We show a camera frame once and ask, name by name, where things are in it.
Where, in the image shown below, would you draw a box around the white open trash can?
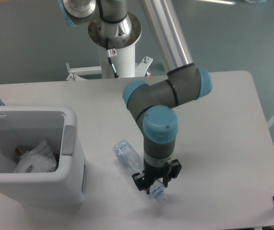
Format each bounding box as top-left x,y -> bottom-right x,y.
0,106 -> 85,205

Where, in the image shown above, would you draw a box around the crushed clear plastic bottle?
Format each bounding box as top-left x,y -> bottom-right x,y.
113,140 -> 167,203

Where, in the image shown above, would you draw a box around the white pedestal base frame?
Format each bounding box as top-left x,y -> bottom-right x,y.
66,56 -> 154,81

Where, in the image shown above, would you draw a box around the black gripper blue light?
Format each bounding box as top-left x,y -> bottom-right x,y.
132,159 -> 182,195

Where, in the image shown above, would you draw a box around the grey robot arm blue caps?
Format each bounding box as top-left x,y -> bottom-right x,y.
58,0 -> 212,192

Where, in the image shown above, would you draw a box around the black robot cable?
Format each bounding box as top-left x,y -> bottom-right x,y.
104,37 -> 120,79

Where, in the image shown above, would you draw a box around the white plastic wrapper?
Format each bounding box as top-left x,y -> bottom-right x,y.
14,138 -> 57,173

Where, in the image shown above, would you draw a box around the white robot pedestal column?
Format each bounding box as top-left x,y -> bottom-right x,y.
96,33 -> 141,79

